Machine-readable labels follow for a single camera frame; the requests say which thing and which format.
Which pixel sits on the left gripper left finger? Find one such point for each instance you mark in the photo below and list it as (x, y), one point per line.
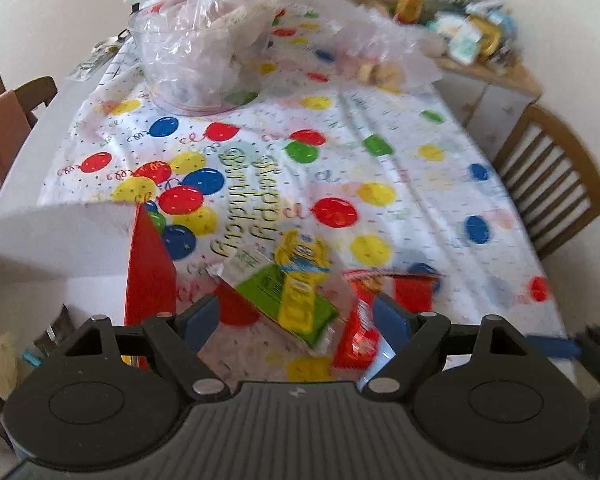
(175, 341)

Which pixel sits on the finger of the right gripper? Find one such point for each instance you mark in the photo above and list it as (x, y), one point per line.
(584, 348)

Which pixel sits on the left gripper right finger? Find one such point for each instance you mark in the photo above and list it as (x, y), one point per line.
(416, 340)

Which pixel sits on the red snack bag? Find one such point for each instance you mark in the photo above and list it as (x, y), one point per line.
(412, 290)

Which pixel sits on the green snack packet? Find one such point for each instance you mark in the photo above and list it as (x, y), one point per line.
(259, 281)

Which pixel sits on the yellow sauce sachet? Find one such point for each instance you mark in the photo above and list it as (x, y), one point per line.
(303, 259)

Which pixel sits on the red white cardboard box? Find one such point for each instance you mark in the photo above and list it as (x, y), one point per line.
(92, 259)

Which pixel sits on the balloon birthday tablecloth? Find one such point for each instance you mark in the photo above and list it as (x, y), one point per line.
(387, 180)

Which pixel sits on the wooden slatted chair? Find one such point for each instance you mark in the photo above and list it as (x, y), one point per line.
(552, 178)

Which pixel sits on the white wooden sideboard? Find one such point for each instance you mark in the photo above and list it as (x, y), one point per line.
(487, 104)

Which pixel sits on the brown chair far left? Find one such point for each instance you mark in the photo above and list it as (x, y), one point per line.
(17, 119)

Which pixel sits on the large clear plastic bag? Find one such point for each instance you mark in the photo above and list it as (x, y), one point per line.
(198, 56)

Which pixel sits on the plastic bag with cookies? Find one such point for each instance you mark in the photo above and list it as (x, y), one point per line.
(375, 50)

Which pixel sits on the white tissue pack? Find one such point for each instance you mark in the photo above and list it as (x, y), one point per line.
(462, 36)

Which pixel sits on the yellow tin on sideboard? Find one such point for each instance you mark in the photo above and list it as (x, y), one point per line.
(490, 35)

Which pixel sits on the amber glass jar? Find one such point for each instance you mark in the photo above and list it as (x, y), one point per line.
(408, 11)

